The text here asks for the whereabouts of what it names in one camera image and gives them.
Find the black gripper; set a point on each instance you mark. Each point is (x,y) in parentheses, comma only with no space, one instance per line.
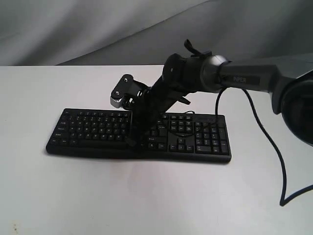
(146,110)

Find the black Acer keyboard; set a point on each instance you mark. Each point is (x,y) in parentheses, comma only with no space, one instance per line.
(111,134)

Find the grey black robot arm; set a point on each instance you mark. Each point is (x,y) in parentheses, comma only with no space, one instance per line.
(287,79)

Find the grey backdrop cloth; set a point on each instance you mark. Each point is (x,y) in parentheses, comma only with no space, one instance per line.
(146,32)

